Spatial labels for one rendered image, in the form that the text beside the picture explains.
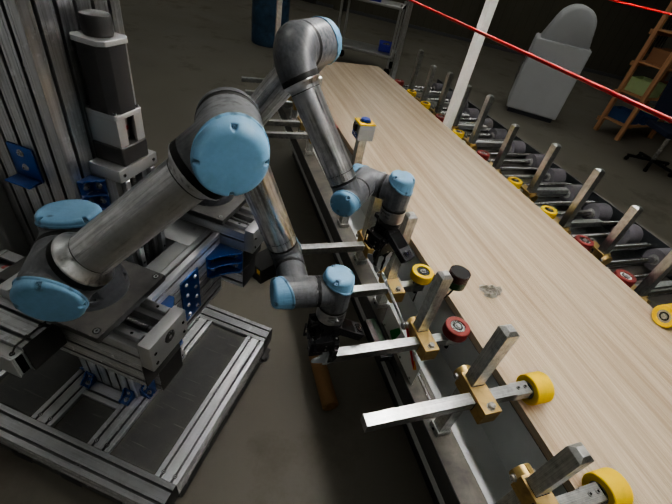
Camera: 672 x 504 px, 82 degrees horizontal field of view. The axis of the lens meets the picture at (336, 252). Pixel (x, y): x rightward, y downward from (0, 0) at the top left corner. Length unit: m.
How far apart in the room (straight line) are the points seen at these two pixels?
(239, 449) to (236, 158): 1.51
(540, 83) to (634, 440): 6.24
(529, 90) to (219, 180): 6.74
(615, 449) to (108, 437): 1.62
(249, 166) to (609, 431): 1.12
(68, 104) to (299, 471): 1.56
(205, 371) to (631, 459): 1.51
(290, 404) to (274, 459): 0.26
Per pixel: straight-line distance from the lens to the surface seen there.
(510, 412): 1.34
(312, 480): 1.90
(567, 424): 1.26
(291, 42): 1.01
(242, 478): 1.88
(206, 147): 0.60
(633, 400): 1.45
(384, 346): 1.19
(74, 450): 1.79
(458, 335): 1.26
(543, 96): 7.21
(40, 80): 1.03
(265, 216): 0.86
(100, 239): 0.75
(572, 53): 7.12
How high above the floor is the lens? 1.78
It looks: 39 degrees down
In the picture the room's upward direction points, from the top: 12 degrees clockwise
